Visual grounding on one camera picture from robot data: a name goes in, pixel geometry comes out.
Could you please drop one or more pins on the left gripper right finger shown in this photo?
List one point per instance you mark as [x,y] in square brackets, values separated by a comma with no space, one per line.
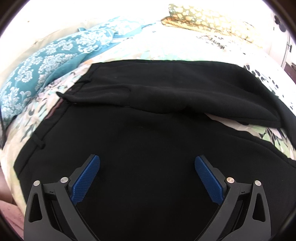
[243,212]

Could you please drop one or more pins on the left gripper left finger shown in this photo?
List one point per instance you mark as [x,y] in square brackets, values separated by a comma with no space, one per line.
[51,212]

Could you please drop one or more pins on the black pants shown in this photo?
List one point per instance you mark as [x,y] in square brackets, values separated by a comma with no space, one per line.
[148,121]

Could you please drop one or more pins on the teal damask pillow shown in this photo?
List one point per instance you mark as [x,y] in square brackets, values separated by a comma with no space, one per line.
[58,58]

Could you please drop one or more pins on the floral leaf bedspread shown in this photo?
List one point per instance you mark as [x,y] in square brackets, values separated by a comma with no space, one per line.
[153,43]

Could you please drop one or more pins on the orange floral green pillow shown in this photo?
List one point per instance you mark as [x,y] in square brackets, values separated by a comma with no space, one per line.
[201,19]

